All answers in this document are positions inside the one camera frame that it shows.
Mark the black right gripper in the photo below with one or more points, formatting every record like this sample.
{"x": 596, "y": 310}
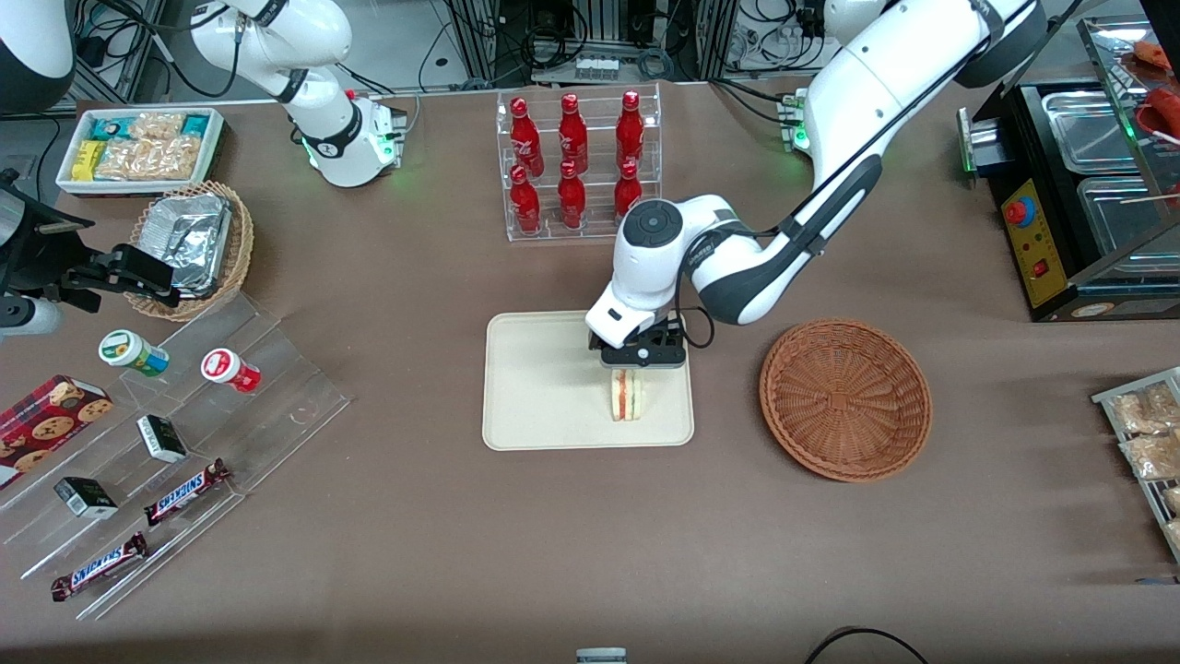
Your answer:
{"x": 81, "y": 276}

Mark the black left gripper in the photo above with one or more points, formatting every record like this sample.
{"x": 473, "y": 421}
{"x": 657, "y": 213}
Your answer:
{"x": 662, "y": 336}

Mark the triangular sandwich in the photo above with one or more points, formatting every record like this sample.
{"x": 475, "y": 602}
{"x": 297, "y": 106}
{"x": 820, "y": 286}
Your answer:
{"x": 627, "y": 397}

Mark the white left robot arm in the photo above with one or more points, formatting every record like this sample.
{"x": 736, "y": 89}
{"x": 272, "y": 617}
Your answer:
{"x": 885, "y": 74}

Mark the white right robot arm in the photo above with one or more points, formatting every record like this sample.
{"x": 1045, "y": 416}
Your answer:
{"x": 323, "y": 37}

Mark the light tan wicker basket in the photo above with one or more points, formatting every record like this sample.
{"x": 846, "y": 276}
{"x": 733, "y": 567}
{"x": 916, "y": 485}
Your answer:
{"x": 241, "y": 249}

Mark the cream rectangular tray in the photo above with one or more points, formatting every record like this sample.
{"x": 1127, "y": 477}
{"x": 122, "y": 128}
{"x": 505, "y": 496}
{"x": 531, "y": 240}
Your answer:
{"x": 535, "y": 387}

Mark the brown wicker basket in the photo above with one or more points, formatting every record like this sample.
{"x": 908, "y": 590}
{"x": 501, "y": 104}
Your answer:
{"x": 843, "y": 401}

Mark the tray of packaged pastries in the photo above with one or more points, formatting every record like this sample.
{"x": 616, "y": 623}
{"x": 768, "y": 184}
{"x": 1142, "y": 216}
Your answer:
{"x": 1106, "y": 398}

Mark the green lid cup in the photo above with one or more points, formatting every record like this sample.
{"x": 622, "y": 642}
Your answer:
{"x": 129, "y": 350}

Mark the aluminium foil container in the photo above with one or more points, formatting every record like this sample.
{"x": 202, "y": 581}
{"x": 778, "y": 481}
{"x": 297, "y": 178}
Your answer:
{"x": 184, "y": 240}

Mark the white plastic bin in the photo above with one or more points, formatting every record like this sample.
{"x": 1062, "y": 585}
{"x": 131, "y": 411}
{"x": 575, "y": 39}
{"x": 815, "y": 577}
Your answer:
{"x": 66, "y": 180}

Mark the yellow snack pack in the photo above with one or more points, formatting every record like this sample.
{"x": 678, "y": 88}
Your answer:
{"x": 88, "y": 161}

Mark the clear cracker bag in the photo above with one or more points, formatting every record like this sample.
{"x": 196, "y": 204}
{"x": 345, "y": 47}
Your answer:
{"x": 147, "y": 159}
{"x": 157, "y": 127}

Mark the red lid cup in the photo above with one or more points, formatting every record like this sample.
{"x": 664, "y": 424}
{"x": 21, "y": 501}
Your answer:
{"x": 226, "y": 367}

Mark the red soda bottle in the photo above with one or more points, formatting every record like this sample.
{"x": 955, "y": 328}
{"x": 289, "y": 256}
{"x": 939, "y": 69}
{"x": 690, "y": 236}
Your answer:
{"x": 630, "y": 129}
{"x": 525, "y": 203}
{"x": 572, "y": 134}
{"x": 628, "y": 189}
{"x": 525, "y": 134}
{"x": 572, "y": 198}

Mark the clear acrylic bottle rack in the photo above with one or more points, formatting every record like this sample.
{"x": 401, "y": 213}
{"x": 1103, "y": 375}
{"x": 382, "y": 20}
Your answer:
{"x": 595, "y": 198}

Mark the teal snack pack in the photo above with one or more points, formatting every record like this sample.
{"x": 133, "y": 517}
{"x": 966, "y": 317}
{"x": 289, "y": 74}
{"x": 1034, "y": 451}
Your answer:
{"x": 195, "y": 124}
{"x": 109, "y": 127}

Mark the red cookie box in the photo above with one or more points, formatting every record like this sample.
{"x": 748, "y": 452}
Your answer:
{"x": 46, "y": 424}

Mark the small black box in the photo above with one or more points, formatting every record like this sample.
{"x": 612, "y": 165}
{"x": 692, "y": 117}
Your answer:
{"x": 85, "y": 498}
{"x": 161, "y": 439}

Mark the clear acrylic stepped display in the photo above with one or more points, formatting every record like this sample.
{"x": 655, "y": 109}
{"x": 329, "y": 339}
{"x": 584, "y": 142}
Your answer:
{"x": 277, "y": 406}

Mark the Snickers bar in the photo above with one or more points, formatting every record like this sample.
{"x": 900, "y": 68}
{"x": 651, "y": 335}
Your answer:
{"x": 184, "y": 493}
{"x": 97, "y": 567}

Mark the white power strip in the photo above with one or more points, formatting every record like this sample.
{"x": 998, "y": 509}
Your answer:
{"x": 596, "y": 67}

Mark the small grey object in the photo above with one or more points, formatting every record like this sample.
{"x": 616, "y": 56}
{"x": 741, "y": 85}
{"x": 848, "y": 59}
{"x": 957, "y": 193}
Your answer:
{"x": 601, "y": 656}

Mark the black food warmer appliance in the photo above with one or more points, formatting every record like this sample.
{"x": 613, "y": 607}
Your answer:
{"x": 1042, "y": 277}

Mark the steel pan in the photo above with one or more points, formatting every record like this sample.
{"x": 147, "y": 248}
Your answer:
{"x": 1088, "y": 129}
{"x": 1120, "y": 217}

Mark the clear snack bag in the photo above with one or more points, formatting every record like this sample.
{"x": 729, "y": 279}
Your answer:
{"x": 1172, "y": 500}
{"x": 1143, "y": 410}
{"x": 1152, "y": 456}

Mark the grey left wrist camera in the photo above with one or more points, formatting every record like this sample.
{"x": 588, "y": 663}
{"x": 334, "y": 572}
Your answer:
{"x": 645, "y": 356}

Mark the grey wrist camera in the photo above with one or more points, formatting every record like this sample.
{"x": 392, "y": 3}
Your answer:
{"x": 28, "y": 318}
{"x": 645, "y": 356}

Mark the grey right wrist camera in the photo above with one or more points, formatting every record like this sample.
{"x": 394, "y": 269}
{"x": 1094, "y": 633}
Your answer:
{"x": 28, "y": 318}

